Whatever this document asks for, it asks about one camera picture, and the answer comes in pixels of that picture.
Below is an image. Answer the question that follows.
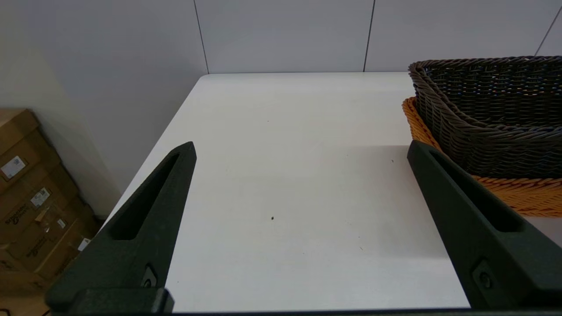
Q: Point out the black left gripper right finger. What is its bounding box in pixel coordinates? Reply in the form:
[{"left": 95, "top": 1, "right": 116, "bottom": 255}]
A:
[{"left": 407, "top": 140, "right": 562, "bottom": 310}]

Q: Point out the dark brown wicker basket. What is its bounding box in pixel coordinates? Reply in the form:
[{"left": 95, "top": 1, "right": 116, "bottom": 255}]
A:
[{"left": 408, "top": 56, "right": 562, "bottom": 180}]

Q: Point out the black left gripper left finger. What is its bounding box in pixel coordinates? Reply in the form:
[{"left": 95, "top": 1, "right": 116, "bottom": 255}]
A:
[{"left": 45, "top": 141, "right": 197, "bottom": 309}]

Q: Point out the orange wicker basket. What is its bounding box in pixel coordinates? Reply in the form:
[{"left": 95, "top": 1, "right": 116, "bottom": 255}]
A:
[{"left": 402, "top": 97, "right": 562, "bottom": 217}]

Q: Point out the brown cardboard box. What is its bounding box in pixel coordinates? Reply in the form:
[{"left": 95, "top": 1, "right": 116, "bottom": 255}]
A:
[
  {"left": 0, "top": 109, "right": 62, "bottom": 194},
  {"left": 0, "top": 165, "right": 84, "bottom": 244},
  {"left": 4, "top": 204, "right": 101, "bottom": 277},
  {"left": 0, "top": 259, "right": 58, "bottom": 295}
]

